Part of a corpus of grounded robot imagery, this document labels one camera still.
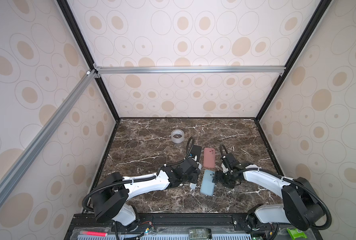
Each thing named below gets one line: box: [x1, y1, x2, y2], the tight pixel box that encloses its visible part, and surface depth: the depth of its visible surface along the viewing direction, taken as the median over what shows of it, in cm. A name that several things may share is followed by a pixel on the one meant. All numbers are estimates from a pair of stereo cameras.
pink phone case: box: [203, 147, 216, 169], surface depth 99 cm
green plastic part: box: [286, 228, 308, 240], surface depth 71 cm
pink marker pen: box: [79, 230, 108, 237], surface depth 73 cm
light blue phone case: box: [200, 169, 215, 196], surface depth 87 cm
